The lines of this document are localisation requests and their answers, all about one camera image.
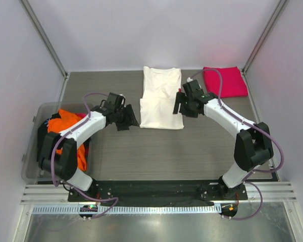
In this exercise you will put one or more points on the aluminium front rail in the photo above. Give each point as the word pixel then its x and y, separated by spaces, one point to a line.
pixel 48 194

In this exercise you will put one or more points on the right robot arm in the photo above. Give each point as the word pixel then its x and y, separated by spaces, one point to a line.
pixel 253 147

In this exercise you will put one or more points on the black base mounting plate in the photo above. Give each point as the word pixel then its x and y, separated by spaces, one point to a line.
pixel 167 193

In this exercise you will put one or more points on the white t-shirt with red print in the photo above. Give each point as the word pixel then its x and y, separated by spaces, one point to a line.
pixel 158 99

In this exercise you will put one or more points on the aluminium frame post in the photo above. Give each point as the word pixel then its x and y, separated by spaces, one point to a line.
pixel 43 36
pixel 272 20

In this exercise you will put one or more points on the folded magenta t-shirt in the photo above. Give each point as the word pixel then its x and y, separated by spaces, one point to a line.
pixel 233 83

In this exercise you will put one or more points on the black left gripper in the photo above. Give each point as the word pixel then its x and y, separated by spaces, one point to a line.
pixel 130 118

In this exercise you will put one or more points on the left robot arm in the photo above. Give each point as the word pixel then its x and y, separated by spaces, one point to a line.
pixel 59 151

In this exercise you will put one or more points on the right aluminium frame post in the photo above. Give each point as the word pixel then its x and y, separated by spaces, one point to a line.
pixel 272 20

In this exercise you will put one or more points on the magenta t-shirt in bin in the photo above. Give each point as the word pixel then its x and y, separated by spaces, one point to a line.
pixel 81 115

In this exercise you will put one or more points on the clear plastic bin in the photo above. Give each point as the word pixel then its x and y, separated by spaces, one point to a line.
pixel 31 173

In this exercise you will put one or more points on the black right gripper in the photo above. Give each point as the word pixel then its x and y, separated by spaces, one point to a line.
pixel 193 114

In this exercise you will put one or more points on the white slotted cable duct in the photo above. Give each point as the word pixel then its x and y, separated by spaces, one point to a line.
pixel 82 209

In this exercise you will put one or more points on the orange t-shirt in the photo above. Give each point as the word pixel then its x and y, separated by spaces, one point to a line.
pixel 67 120

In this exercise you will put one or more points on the left aluminium frame post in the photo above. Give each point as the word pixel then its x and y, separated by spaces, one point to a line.
pixel 43 36

